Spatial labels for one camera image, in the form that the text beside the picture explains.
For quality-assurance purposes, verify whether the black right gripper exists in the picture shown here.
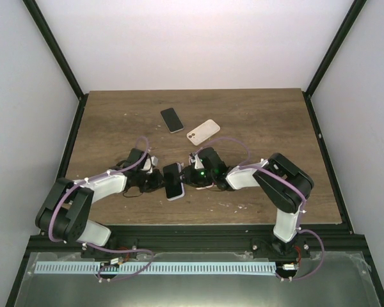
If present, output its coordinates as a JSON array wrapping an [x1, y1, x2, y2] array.
[[174, 166, 215, 189]]

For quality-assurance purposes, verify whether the lilac phone case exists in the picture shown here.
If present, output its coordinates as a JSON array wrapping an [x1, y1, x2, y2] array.
[[166, 162, 186, 201]]

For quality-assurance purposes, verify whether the purple-edged black smartphone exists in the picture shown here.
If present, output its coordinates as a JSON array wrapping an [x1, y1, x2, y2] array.
[[163, 162, 184, 200]]

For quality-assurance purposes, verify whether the cream phone case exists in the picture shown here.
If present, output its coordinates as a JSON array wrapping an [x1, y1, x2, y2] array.
[[186, 119, 221, 146]]

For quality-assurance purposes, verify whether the silver-edged black smartphone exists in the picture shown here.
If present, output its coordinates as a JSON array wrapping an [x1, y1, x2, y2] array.
[[160, 107, 184, 133]]

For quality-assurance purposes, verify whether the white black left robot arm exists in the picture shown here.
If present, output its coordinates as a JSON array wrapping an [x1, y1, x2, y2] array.
[[35, 148, 163, 258]]

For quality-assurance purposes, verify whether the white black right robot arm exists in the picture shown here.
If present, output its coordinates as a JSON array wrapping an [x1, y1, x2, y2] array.
[[179, 147, 314, 258]]

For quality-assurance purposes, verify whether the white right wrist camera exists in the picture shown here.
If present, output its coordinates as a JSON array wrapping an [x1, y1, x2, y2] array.
[[189, 153, 204, 170]]

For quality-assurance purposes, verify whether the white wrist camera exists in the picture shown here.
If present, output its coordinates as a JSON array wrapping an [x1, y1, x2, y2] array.
[[189, 153, 204, 170], [141, 155, 159, 174]]

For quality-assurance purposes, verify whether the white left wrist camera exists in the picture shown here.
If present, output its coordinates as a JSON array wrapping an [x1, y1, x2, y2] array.
[[141, 155, 159, 174]]

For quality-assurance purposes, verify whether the black left side rail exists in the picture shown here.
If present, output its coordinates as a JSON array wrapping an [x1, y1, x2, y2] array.
[[40, 94, 90, 236]]

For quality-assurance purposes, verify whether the black front frame rail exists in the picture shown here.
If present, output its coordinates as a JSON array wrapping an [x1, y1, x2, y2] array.
[[28, 223, 369, 260]]

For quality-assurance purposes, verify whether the black right side rail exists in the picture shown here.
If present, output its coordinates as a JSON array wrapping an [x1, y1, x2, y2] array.
[[302, 91, 355, 234]]

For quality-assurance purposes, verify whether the light blue slotted cable duct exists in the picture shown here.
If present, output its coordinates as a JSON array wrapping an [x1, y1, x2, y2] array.
[[34, 261, 276, 276]]

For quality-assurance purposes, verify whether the black frame post left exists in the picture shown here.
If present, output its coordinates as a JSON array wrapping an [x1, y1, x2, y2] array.
[[22, 0, 84, 100]]

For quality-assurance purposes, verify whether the black frame post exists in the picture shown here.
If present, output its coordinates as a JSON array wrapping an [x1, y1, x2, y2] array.
[[305, 0, 367, 97], [22, 0, 84, 100]]

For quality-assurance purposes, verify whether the black frame post right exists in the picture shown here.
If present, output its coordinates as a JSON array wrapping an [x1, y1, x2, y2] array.
[[305, 0, 367, 97]]

